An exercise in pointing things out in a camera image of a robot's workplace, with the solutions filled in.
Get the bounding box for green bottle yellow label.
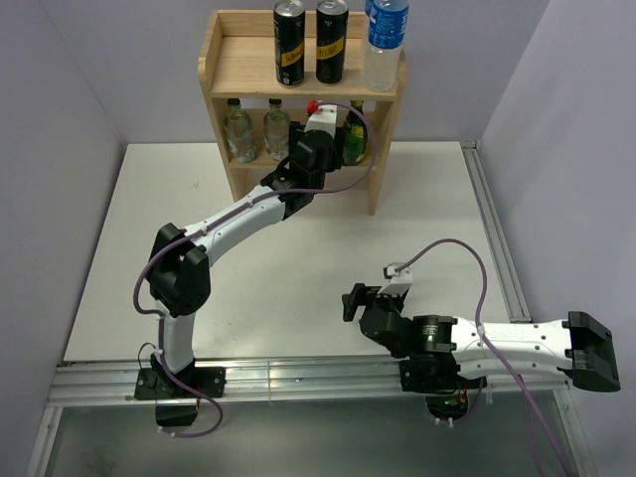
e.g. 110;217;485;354
343;111;367;166

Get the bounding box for clear soda bottle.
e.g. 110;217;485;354
263;98;291;162
224;98;256;163

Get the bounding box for black can yellow label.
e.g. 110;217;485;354
316;0;349;84

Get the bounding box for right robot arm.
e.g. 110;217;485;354
342;283;621;394

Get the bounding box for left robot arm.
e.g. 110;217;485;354
141;121;345;397

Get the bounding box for wooden two-tier shelf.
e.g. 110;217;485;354
198;10;406;214

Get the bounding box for front clear water bottle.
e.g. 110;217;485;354
363;0;409;91

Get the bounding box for clear water bottle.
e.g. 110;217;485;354
365;0;374;18
363;0;409;91

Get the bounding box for rear clear water bottle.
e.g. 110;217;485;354
365;0;374;18

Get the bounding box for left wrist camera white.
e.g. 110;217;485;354
304;100;338;138

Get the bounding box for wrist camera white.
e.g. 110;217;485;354
379;262;413;296
304;100;338;138

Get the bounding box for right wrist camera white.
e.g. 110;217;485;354
379;262;413;296

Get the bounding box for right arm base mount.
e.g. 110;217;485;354
398;359;487;423

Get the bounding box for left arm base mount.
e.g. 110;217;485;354
133;360;226;428

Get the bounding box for aluminium frame rails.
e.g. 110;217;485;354
24;140;597;477

